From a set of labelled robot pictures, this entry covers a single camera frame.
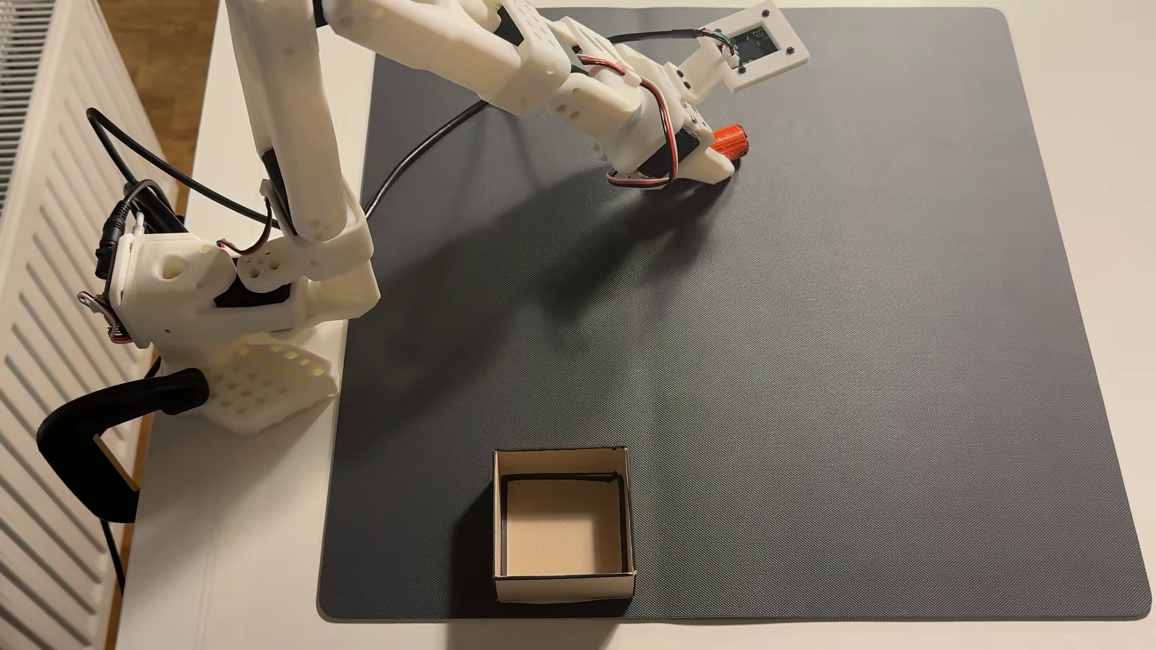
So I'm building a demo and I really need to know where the small open cardboard box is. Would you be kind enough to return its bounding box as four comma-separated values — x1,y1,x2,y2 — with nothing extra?
493,446,638,604

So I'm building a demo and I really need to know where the dark grey table mat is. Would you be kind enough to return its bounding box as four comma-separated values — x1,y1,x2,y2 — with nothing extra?
316,7,1154,622

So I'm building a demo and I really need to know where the black table clamp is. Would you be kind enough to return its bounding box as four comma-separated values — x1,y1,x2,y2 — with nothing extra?
36,368,211,525

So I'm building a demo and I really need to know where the white radiator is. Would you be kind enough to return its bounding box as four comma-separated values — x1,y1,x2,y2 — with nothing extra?
0,0,157,650

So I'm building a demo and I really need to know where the red black servo wire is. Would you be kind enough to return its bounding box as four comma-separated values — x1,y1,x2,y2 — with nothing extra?
578,54,683,191

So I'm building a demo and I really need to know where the white square camera mount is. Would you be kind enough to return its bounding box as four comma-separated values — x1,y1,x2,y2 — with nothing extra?
673,0,810,96

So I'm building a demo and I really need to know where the black camera cable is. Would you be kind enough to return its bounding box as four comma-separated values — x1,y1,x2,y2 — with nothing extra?
361,27,735,222

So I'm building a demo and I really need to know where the black power cable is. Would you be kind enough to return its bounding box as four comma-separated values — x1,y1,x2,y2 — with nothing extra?
85,107,279,258

